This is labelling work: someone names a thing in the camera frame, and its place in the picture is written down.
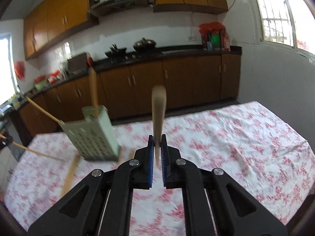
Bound brown lower kitchen cabinets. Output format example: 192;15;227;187
9;53;243;138

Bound black wok with utensils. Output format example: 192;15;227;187
105;44;127;63

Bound left window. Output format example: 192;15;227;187
0;33;19;105

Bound green basin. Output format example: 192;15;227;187
34;79;50;92

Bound green perforated utensil holder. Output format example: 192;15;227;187
61;105;121;161

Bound red basin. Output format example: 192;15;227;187
34;75;46;83

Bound red hanging plastic bag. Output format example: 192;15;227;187
14;61;26;80

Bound dark wooden cutting board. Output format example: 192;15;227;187
67;53;89;74

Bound red bottle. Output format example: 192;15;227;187
87;57;94;67

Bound green container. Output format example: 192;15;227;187
211;34;221;50

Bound black lidded wok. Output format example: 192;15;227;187
133;38;156;53

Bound red plastic bag on condiments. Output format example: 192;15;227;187
199;22;226;35

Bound barred right window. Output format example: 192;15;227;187
256;0;314;54

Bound brown upper wall cabinets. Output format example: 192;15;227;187
23;0;229;60

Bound wall power outlet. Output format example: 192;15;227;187
187;36;196;41

